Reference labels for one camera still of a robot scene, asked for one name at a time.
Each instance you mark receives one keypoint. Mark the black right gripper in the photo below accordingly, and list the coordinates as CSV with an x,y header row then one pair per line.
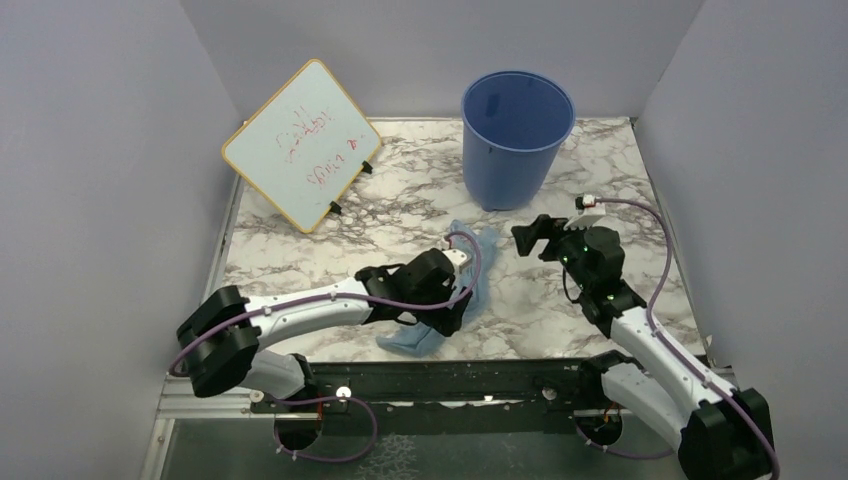
x,y
543,227

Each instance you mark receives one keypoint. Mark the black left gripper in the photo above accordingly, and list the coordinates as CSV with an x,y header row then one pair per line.
x,y
448,322

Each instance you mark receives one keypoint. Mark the light blue trash bag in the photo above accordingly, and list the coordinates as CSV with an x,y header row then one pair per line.
x,y
420,340

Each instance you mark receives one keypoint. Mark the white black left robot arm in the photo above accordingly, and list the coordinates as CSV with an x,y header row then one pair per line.
x,y
226,342

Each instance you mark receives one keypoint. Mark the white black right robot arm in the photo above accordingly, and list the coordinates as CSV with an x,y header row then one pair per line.
x,y
715,430

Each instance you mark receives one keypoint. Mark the blue plastic trash bin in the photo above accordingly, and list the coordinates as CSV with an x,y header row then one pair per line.
x,y
514,123

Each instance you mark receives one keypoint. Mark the yellow-framed whiteboard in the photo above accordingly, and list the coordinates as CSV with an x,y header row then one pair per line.
x,y
304,147

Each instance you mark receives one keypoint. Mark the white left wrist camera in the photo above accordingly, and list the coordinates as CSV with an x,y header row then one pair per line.
x,y
460,260

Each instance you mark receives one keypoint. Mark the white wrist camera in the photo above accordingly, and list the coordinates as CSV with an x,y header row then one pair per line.
x,y
460,260
590,209

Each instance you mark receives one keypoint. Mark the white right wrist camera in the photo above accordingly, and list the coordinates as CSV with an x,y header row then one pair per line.
x,y
590,209

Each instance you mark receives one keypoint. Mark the black metal mounting rail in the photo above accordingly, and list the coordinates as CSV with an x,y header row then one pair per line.
x,y
550,396

